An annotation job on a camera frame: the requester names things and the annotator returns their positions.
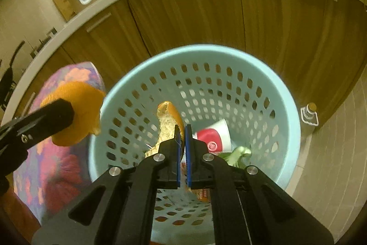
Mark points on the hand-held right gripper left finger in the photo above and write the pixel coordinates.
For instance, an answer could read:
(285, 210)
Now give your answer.
(178, 153)

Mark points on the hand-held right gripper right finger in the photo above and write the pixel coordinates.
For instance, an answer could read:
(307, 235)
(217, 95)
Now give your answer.
(188, 153)

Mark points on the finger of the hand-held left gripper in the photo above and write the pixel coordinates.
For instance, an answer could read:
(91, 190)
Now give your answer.
(43, 124)

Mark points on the red and white paper cup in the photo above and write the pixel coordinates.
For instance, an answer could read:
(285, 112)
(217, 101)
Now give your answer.
(212, 136)

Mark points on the orange peel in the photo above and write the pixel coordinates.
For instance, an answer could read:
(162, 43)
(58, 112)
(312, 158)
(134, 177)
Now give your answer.
(167, 124)
(83, 107)

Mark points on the orange snack packet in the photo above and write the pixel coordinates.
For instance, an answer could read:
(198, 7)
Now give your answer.
(203, 194)

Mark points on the green leafy vegetable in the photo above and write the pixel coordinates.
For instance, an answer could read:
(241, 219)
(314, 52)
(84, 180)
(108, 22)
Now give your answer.
(238, 154)

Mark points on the light blue plastic basket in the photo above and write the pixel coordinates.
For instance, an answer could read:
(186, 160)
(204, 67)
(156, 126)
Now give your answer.
(283, 130)

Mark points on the floral tablecloth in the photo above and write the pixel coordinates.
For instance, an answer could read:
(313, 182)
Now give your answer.
(57, 170)

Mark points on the black wok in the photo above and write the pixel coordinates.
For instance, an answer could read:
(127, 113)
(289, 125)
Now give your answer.
(5, 81)

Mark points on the small bottle with brown cap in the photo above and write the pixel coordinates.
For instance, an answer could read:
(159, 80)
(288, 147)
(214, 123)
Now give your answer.
(309, 113)

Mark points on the wooden base cabinets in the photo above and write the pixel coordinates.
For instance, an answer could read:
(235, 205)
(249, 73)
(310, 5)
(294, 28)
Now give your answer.
(229, 9)

